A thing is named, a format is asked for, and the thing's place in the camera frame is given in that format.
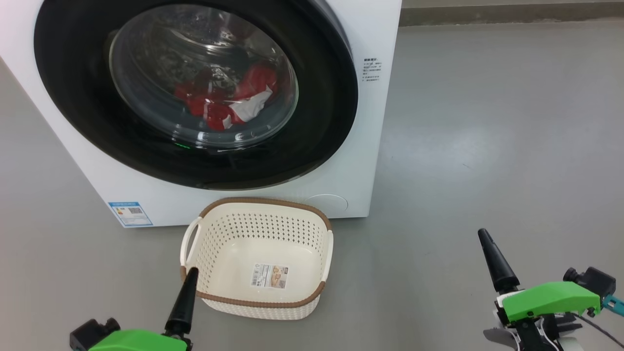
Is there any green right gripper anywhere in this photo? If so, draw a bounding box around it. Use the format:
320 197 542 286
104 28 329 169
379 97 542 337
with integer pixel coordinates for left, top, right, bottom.
478 228 601 351

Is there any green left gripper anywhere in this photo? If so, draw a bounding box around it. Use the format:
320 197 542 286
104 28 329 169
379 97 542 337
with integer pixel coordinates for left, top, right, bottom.
88 267 199 351

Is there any red and white garment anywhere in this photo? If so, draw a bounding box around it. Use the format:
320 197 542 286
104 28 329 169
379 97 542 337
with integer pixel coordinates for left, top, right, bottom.
175 64 279 131

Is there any round glass washer door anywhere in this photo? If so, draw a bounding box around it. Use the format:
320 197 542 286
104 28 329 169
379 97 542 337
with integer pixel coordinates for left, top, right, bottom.
33 0 359 191

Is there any cream perforated basket brown rim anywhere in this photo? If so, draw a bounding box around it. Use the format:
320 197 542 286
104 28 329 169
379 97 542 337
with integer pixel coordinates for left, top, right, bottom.
179 197 334 321

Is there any printed product label sticker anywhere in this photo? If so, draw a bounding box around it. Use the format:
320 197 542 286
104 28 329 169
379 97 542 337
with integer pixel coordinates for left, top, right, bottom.
251 264 289 289

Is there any white front-load washing machine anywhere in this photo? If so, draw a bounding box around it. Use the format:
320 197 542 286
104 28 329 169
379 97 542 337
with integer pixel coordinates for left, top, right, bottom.
0 0 403 229

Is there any blue energy label sticker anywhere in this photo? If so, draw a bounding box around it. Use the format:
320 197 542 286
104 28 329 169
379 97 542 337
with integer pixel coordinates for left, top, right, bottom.
108 201 153 228

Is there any teal right camera connector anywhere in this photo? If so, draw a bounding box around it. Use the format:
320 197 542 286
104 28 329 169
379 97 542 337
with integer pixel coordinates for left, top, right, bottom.
602 295 624 315

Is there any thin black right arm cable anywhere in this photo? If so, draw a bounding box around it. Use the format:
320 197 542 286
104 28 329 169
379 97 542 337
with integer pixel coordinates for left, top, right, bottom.
575 314 624 349

